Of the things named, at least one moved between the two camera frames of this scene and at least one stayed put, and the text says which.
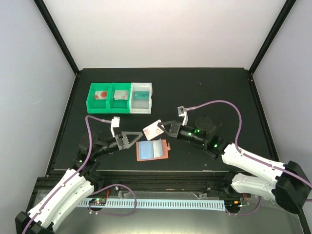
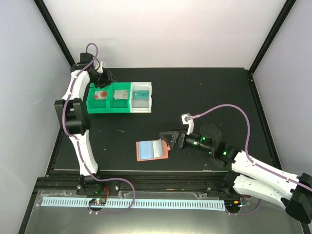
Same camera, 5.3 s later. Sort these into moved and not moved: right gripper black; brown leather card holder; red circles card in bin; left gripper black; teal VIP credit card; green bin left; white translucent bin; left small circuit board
Moved: left gripper black; right gripper black
Not moved: teal VIP credit card; white translucent bin; left small circuit board; green bin left; red circles card in bin; brown leather card holder
